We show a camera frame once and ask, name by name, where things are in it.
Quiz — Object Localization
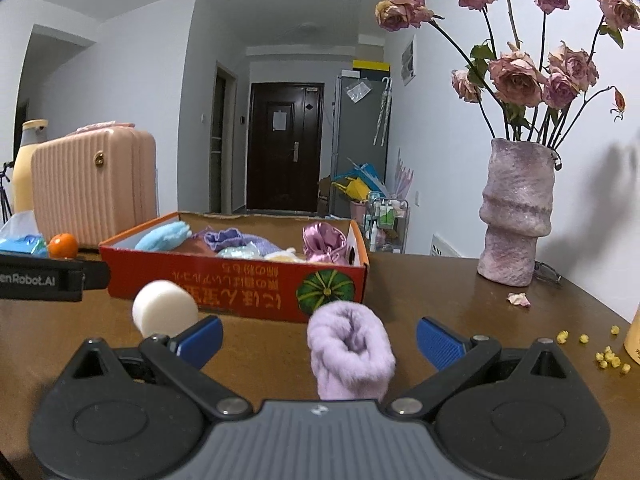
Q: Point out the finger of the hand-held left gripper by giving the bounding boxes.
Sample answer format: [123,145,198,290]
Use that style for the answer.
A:
[82,261,112,291]

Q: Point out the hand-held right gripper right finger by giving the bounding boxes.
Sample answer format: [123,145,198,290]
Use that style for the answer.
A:
[385,316,576,420]

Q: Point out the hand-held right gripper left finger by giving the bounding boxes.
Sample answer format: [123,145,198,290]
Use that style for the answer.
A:
[70,316,253,420]

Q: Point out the white foam cylinder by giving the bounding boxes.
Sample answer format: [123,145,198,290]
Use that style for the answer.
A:
[132,280,199,338]

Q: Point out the orange cardboard box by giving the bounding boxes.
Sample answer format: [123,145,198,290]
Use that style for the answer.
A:
[98,211,370,324]

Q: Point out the blue plush toy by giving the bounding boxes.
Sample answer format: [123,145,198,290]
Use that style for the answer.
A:
[134,221,193,252]

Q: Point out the purple fuzzy sock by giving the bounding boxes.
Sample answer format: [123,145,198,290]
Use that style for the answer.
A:
[306,302,397,403]

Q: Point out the pink layered sponge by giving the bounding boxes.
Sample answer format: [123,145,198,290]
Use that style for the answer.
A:
[177,237,218,257]

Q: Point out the purple drawstring pouch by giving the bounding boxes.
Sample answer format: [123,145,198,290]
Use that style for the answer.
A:
[202,227,283,256]

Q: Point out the white and yellow plush toy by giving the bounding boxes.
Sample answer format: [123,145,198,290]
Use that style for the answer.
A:
[263,246,307,263]

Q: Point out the pink satin pouch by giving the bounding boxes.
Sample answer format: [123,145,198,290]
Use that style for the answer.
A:
[301,223,349,266]

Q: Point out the blue soft tissue pack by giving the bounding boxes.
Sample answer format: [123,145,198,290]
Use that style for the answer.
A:
[0,210,53,256]

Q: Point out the orange fruit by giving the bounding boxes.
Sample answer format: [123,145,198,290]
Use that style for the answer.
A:
[48,232,79,260]

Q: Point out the pink ribbed suitcase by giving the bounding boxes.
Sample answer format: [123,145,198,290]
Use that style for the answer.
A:
[31,127,157,248]

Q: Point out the black tripod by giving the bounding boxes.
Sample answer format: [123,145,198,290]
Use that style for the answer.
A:
[0,160,13,223]

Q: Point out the yellow thermos jug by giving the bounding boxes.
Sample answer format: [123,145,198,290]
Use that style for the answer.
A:
[12,119,49,213]

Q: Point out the black eyeglasses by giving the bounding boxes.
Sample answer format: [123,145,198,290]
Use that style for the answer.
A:
[532,261,563,286]

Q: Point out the pink folded cloth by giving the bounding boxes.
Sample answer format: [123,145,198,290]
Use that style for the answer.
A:
[65,121,136,136]

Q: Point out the pink textured vase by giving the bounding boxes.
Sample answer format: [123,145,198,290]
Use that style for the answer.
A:
[476,138,557,288]

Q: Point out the scattered yellow popcorn bits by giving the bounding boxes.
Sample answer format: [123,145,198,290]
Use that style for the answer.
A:
[556,325,632,375]

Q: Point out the purple decorative sticks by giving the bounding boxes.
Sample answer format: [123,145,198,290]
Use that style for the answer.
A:
[392,147,416,198]

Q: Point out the pile of blue yellow bags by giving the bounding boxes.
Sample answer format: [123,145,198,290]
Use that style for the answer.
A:
[330,157,388,201]

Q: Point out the brown floor carton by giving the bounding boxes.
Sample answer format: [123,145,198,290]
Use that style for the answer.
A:
[317,175,333,216]

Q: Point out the dark wooden entrance door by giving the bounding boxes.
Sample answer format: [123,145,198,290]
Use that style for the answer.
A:
[246,81,325,212]

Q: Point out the grey refrigerator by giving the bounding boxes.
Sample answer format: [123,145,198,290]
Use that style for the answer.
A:
[331,76,393,196]

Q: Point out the white folded umbrella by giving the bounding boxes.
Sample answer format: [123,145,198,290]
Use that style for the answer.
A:
[374,77,393,148]

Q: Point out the clear plastic bag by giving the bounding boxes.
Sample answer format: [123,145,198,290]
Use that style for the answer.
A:
[345,80,373,104]

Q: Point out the dried pink roses bouquet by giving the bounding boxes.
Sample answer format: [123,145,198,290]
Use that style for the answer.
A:
[375,0,640,143]

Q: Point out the yellow and black box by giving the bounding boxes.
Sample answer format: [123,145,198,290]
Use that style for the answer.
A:
[352,59,391,77]

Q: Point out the white wall heater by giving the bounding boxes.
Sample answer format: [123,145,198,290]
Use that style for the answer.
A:
[431,232,463,258]

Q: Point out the wire trolley with bottles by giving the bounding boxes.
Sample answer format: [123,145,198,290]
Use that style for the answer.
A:
[366,191,410,254]

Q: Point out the side door frame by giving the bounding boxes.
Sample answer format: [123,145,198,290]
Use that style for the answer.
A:
[209,61,236,213]

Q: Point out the white wall panel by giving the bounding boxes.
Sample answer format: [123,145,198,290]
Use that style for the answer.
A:
[401,35,418,86]

